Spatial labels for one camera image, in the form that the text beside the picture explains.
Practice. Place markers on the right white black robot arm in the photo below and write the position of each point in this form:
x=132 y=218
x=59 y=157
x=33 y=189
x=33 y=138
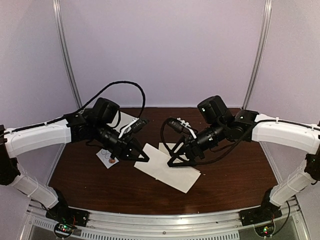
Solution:
x=226 y=131

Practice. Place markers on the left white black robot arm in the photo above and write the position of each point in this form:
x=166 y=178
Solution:
x=92 y=124

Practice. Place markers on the sticker sheet with wax seal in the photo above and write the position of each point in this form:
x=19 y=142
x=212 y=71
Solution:
x=106 y=159

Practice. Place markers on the front aluminium rail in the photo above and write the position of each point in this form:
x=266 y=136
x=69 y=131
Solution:
x=221 y=225

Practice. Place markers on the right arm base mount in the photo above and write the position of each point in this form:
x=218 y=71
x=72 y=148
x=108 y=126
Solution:
x=262 y=217

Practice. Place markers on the right aluminium frame post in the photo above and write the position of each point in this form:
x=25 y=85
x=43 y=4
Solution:
x=263 y=36

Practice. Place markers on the white paper sheet back left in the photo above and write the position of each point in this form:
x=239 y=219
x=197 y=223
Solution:
x=125 y=119

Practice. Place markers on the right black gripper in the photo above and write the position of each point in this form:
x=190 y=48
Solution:
x=190 y=148

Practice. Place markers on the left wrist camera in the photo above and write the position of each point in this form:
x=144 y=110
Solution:
x=133 y=127

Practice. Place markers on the white letter paper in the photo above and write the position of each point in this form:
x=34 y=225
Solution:
x=179 y=178

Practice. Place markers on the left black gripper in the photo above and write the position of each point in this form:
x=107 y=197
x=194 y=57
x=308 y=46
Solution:
x=124 y=147

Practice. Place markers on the aluminium frame post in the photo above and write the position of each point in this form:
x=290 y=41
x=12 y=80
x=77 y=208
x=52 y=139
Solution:
x=65 y=53
x=263 y=36

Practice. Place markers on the left aluminium frame post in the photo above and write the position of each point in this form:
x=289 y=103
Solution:
x=65 y=53

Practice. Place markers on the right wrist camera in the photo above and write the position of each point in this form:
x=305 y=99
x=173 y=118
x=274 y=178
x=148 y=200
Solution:
x=182 y=126

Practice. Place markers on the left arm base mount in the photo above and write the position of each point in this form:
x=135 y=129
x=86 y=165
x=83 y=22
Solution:
x=68 y=220

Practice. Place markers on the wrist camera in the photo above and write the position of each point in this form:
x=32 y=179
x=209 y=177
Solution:
x=182 y=126
x=133 y=127

